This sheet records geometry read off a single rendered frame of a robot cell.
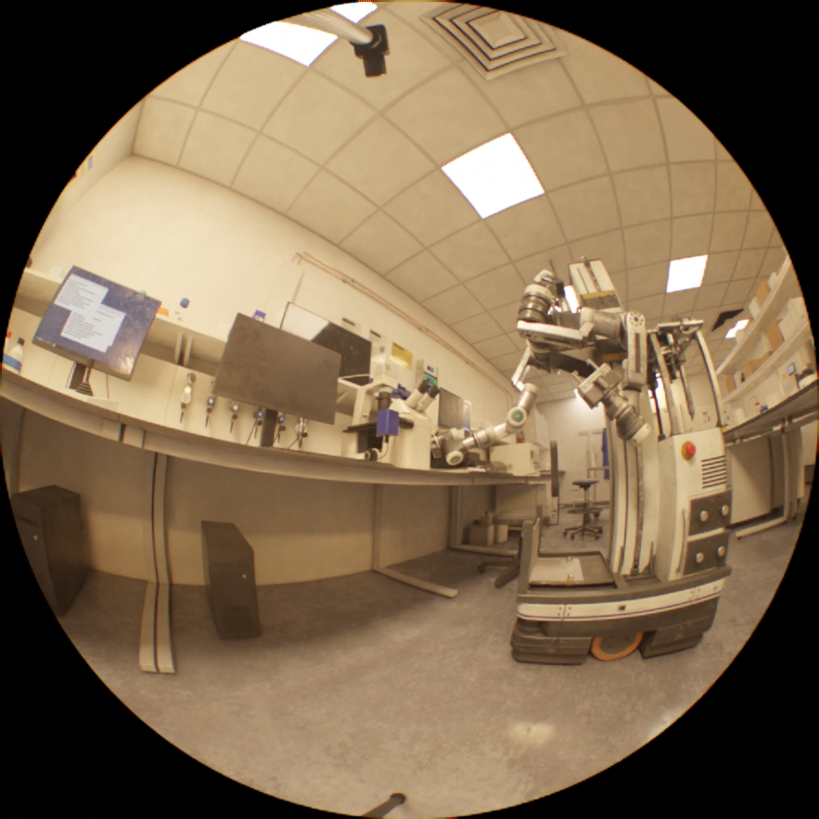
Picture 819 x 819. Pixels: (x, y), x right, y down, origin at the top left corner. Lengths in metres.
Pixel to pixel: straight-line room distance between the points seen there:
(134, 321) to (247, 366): 0.55
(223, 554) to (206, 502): 0.53
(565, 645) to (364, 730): 0.64
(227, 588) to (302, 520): 0.78
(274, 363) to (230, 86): 2.04
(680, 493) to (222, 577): 1.51
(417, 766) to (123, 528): 1.45
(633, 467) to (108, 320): 2.00
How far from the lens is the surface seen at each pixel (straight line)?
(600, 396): 0.85
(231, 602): 1.08
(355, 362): 1.78
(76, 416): 0.73
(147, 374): 1.54
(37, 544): 1.21
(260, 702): 0.93
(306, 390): 1.09
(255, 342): 1.08
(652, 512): 1.11
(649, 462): 1.09
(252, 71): 2.27
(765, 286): 2.95
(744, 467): 3.09
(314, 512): 1.67
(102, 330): 1.20
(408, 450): 1.02
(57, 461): 1.68
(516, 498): 3.45
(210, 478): 1.47
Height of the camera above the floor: 0.71
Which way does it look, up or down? 16 degrees up
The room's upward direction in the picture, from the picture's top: 3 degrees clockwise
